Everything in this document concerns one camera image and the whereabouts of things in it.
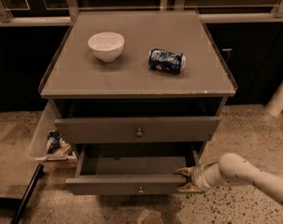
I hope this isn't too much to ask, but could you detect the crushed blue soda can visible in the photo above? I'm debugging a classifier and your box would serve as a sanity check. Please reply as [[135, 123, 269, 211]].
[[149, 49, 186, 74]]

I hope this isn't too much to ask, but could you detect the white ceramic bowl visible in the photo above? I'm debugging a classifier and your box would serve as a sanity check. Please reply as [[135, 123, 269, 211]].
[[88, 32, 125, 63]]

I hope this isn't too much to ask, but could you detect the grey drawer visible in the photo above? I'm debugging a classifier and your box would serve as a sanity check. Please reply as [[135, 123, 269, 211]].
[[55, 117, 219, 144], [66, 143, 197, 195]]

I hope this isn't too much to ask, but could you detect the black bar on floor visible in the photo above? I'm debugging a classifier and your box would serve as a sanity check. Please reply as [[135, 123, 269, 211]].
[[10, 164, 44, 224]]

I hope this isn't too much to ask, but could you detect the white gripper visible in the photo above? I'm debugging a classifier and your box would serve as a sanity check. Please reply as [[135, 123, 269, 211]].
[[177, 163, 218, 193]]

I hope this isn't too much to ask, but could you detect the clear plastic bin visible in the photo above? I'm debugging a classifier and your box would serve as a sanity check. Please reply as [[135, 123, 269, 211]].
[[29, 105, 78, 168]]

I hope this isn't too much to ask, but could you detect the blue snack bag in bin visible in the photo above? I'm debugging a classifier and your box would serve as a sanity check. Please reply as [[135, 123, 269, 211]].
[[47, 130, 61, 154]]

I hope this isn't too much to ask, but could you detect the grey drawer cabinet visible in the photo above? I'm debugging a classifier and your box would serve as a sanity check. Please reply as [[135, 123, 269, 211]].
[[37, 10, 238, 151]]

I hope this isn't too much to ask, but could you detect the metal window frame rail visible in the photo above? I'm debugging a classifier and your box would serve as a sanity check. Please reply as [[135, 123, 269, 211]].
[[0, 0, 283, 26]]

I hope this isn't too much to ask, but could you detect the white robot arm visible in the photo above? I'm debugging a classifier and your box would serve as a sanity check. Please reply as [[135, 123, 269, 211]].
[[177, 153, 283, 206]]

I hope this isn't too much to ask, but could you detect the grey top drawer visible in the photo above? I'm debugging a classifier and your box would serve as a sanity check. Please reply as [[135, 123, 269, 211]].
[[55, 117, 219, 144]]

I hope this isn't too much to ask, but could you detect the white table leg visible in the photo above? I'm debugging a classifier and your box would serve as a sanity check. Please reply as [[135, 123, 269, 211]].
[[265, 81, 283, 117]]

